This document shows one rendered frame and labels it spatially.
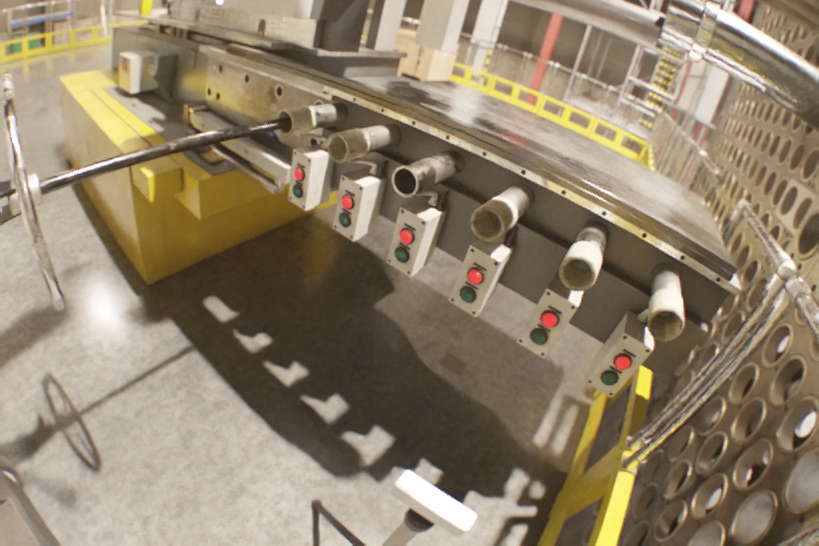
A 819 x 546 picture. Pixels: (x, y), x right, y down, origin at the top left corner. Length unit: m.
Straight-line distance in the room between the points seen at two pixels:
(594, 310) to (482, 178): 0.37
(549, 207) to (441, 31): 0.48
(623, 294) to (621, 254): 0.08
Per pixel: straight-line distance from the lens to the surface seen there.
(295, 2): 1.13
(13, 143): 0.54
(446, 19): 0.96
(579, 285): 0.66
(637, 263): 0.83
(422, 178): 0.72
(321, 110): 0.97
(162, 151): 0.76
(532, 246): 0.83
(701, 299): 0.87
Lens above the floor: 1.15
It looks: 32 degrees down
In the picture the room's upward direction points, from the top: 16 degrees clockwise
